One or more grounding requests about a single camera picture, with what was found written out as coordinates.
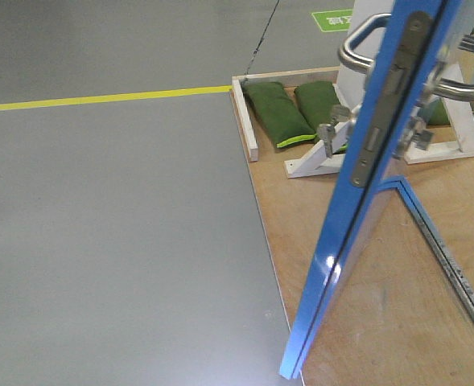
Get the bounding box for white edge batten far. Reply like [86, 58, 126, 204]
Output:
[232, 66, 340, 87]

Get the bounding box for steel thumb turn lock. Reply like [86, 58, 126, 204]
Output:
[394, 117, 434, 159]

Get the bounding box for white wall panel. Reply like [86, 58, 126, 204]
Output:
[336, 0, 394, 109]

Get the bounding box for white edge batten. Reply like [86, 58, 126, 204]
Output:
[232, 66, 340, 87]
[231, 76, 259, 162]

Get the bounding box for green sandbag left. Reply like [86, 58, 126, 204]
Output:
[242, 82, 316, 149]

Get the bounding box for green floor sign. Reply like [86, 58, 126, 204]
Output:
[311, 9, 352, 33]

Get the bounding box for steel door handle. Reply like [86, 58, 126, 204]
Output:
[338, 13, 391, 74]
[424, 35, 474, 102]

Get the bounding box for white triangular brace far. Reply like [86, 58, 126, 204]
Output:
[403, 64, 474, 165]

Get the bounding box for green sandbag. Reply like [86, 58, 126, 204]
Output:
[294, 80, 340, 131]
[242, 82, 316, 149]

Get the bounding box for steel lock faceplate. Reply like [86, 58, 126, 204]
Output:
[351, 11, 433, 187]

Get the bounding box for steel door handle outer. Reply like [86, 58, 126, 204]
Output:
[338, 13, 391, 74]

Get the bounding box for blue door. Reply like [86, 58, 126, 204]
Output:
[279, 1, 472, 379]

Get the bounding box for steel door handle inner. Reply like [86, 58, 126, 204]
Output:
[424, 35, 474, 102]

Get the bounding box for green sandbag right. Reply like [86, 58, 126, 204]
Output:
[294, 80, 340, 131]

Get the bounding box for black tension cable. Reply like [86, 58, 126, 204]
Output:
[245, 0, 282, 77]

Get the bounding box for keys in lock cylinder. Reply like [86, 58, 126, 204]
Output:
[316, 105, 351, 158]

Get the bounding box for yellow floor tape line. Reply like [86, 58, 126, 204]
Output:
[0, 84, 232, 112]

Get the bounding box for white triangular brace near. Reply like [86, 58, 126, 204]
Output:
[283, 88, 360, 179]

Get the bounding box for plywood base platform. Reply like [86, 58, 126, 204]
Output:
[248, 110, 474, 385]

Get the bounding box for white edge batten left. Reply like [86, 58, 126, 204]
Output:
[231, 76, 259, 162]

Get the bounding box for white triangular brace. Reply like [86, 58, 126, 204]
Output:
[283, 88, 360, 179]
[403, 64, 474, 165]

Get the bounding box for blue door frame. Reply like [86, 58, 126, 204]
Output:
[380, 175, 474, 325]

